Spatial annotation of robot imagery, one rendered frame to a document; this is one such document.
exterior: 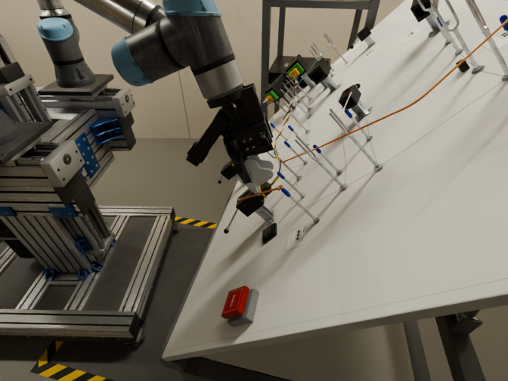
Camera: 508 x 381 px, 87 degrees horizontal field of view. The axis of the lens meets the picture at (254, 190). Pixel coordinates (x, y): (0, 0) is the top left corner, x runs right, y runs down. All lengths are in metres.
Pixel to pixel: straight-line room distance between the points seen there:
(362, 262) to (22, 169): 0.95
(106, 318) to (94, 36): 2.46
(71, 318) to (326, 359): 1.28
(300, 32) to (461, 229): 2.57
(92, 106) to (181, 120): 1.84
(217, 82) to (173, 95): 2.63
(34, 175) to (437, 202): 1.01
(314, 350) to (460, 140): 0.59
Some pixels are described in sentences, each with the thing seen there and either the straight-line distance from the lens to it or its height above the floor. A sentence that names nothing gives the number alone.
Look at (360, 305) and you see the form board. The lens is 0.38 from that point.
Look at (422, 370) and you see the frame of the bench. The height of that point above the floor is 0.80.
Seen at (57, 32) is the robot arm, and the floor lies 1.36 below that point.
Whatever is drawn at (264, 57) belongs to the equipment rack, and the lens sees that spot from 1.45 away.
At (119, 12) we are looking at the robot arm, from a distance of 0.65.
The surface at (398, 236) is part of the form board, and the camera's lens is 0.40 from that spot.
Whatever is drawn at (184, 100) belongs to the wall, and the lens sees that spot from 3.07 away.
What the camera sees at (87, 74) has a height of 1.20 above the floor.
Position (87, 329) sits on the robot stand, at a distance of 1.64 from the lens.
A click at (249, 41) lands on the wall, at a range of 2.81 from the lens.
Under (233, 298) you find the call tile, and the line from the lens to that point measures 0.52.
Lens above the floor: 1.56
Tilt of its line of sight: 41 degrees down
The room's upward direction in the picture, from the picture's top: straight up
